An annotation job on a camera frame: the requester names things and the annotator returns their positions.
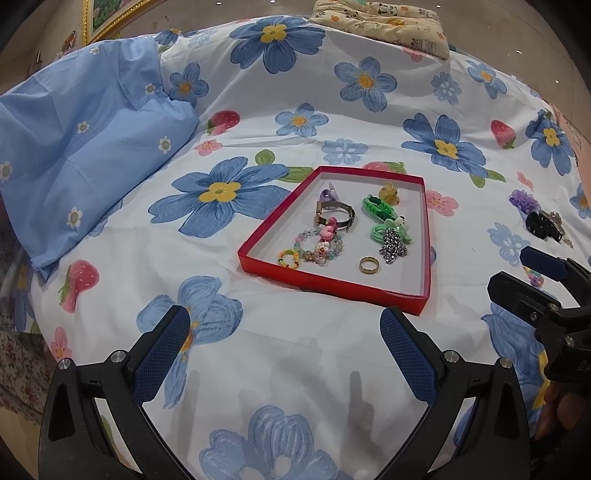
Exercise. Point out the gold bangle watch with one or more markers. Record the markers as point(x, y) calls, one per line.
point(319, 217)

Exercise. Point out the rose patterned cloth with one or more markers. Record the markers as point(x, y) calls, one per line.
point(18, 369)

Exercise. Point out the gilt picture frame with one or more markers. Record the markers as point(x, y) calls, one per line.
point(106, 14)

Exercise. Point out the red shallow cardboard box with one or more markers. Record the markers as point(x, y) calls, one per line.
point(406, 258)

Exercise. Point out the pink printed cloth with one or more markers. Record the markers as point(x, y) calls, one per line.
point(570, 129)

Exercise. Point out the light blue daisy pillow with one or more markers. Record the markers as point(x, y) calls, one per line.
point(92, 152)

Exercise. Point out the purple flower hair clip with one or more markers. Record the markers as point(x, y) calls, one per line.
point(524, 201)

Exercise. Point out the pink flamingo hair clip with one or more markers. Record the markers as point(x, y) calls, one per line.
point(328, 230)

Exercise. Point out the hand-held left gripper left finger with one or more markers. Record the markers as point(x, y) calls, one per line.
point(161, 355)

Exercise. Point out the yellow duck hair clip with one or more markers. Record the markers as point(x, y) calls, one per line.
point(389, 193)

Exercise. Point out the cream printed pillow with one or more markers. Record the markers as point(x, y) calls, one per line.
point(392, 27)

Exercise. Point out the black hair clip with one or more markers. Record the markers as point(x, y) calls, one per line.
point(540, 226)

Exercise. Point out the person's right hand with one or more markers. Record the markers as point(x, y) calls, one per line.
point(558, 406)

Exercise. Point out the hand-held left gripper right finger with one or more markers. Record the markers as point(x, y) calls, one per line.
point(408, 355)

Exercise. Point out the blue floral bed sheet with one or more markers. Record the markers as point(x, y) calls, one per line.
point(300, 369)

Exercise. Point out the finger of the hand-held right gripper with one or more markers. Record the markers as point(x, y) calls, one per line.
point(547, 263)
point(521, 295)

